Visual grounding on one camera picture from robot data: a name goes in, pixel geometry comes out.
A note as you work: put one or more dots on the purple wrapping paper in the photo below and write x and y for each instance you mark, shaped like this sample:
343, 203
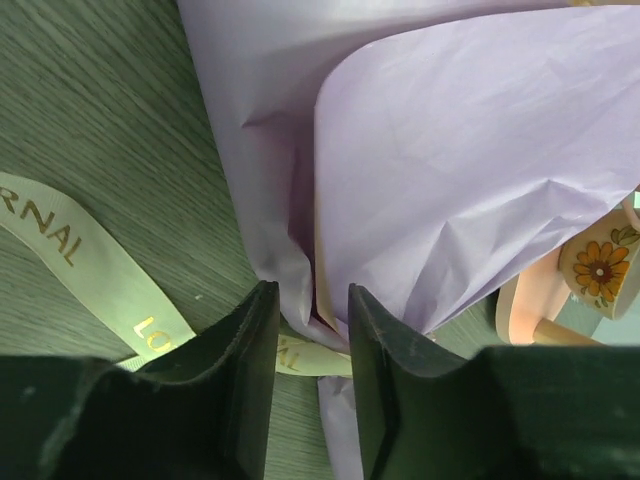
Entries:
427, 150

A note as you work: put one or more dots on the cream ribbon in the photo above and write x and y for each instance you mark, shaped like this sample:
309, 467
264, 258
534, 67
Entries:
105, 279

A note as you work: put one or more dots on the pink three-tier shelf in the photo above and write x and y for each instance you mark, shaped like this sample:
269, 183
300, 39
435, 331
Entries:
529, 303

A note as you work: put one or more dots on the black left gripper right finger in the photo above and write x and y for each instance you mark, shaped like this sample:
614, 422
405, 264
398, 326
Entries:
509, 412

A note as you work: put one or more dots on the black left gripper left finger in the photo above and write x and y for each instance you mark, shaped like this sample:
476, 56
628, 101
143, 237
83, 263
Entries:
201, 411

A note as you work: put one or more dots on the floral ceramic cup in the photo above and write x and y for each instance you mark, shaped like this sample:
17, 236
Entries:
601, 265

